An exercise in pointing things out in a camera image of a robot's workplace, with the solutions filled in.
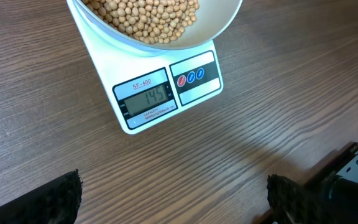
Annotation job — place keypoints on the soybeans pile in bowl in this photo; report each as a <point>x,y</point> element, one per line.
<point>149,21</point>

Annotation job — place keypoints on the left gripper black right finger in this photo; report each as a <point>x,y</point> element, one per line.
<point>291,203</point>

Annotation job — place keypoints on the white digital kitchen scale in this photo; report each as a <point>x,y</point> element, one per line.
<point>144,87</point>

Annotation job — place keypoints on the white round bowl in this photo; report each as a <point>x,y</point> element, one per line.
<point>213,17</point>

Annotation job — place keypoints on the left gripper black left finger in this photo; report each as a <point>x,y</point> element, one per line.
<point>57,201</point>

